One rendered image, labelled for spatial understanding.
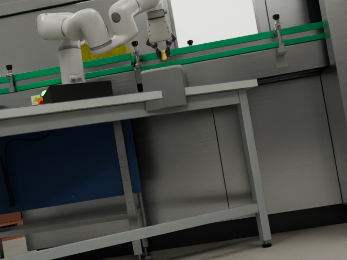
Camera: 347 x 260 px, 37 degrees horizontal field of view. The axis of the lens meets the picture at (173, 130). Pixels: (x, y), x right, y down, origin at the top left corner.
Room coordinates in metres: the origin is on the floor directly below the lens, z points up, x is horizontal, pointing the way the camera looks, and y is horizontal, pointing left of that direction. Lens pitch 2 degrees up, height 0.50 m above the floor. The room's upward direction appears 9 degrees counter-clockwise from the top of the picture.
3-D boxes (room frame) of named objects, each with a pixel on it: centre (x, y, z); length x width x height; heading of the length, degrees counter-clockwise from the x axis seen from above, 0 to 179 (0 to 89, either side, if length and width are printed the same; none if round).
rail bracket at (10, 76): (2.37, 0.71, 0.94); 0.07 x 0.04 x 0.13; 174
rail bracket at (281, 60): (2.29, -0.53, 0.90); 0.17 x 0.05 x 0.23; 174
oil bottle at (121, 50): (2.49, 0.19, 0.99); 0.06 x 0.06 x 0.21; 85
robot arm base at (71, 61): (2.09, 0.36, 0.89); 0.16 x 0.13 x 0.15; 20
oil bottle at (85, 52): (2.50, 0.36, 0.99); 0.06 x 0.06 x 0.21; 83
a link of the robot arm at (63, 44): (2.11, 0.38, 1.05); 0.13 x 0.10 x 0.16; 110
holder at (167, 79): (2.27, 0.00, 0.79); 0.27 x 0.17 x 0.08; 174
